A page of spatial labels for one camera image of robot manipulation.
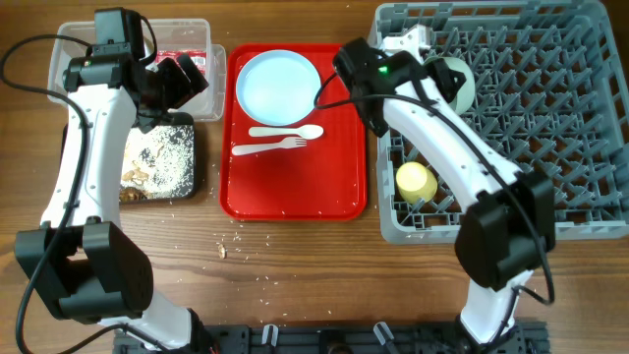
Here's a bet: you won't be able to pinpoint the green bowl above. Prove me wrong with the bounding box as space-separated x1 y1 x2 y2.
445 62 476 114

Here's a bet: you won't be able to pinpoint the rice and food leftovers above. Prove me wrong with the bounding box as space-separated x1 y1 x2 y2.
119 125 195 203

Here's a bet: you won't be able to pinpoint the yellow plastic cup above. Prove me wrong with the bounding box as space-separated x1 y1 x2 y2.
395 161 438 205

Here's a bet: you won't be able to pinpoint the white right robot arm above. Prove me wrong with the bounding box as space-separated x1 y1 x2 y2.
332 37 555 350

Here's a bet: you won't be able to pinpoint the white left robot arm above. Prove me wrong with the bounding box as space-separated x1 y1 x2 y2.
15 36 211 353

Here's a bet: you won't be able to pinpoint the clear plastic waste bin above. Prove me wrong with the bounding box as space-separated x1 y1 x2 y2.
47 19 227 122

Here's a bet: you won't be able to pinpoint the black waste tray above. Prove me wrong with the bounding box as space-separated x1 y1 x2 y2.
61 112 198 204

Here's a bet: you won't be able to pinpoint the grey dishwasher rack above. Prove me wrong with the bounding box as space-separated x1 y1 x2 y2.
369 1 628 240

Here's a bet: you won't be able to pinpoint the red snack wrapper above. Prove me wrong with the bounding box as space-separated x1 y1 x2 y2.
154 49 207 74

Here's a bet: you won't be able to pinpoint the light blue plate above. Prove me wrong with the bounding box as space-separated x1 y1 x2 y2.
235 49 321 127

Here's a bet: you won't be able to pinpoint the pink plastic fork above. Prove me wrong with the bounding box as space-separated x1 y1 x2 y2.
232 137 307 156

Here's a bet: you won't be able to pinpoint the white plastic spoon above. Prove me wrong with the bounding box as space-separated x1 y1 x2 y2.
249 124 324 140

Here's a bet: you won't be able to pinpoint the food scrap on table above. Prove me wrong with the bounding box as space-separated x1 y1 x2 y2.
218 244 227 260

